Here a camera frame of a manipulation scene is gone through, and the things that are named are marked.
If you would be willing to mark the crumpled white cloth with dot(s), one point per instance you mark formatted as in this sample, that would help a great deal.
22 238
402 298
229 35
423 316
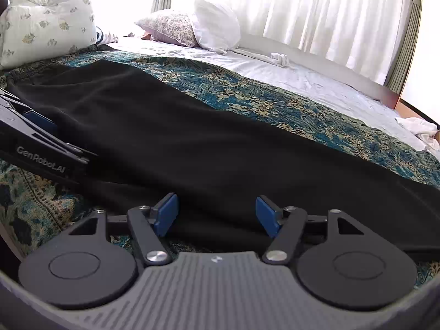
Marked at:
417 129

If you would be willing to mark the floral patterned pillow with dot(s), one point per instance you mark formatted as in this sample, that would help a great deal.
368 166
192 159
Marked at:
168 25

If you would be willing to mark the white sheer curtain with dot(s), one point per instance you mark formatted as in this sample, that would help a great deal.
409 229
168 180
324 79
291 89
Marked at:
309 10

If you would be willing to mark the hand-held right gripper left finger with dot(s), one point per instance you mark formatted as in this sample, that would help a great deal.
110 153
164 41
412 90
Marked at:
167 215

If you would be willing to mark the black pants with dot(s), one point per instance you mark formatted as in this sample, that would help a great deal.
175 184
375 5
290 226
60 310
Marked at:
192 151

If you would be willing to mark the teal paisley blanket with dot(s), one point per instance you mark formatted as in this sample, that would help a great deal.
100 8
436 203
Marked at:
275 105

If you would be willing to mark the striped cloth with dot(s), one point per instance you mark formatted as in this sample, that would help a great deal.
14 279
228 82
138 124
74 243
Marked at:
105 36

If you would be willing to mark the rolled white towel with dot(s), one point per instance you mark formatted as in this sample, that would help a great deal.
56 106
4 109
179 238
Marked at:
280 59

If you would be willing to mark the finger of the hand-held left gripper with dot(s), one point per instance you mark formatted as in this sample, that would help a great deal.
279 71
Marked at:
65 149
41 121

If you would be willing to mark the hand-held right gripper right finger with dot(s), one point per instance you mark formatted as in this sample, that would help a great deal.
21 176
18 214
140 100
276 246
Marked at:
266 215

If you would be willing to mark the white bed sheet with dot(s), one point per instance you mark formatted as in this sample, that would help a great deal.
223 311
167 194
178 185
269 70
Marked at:
292 75

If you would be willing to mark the floral white pillow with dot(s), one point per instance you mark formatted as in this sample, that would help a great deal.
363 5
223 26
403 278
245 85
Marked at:
44 27

